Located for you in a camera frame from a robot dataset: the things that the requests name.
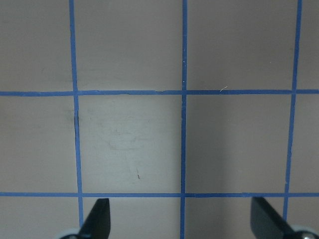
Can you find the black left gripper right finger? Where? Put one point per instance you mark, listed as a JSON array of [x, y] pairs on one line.
[[266, 223]]

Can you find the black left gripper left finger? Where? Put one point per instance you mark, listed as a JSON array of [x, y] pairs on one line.
[[97, 224]]

